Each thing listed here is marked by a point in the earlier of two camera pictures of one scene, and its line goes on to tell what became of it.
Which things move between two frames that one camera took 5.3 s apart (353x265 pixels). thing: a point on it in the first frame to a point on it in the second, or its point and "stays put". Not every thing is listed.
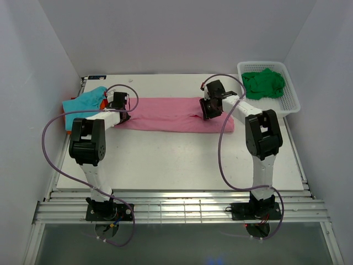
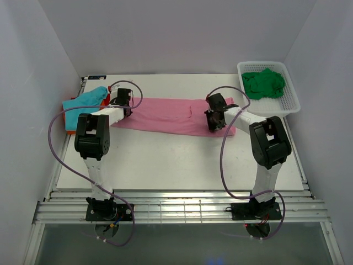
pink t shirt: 172,115 stays put
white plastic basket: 268,86 stays put
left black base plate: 108,212 stays put
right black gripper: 206,114 to 212,127
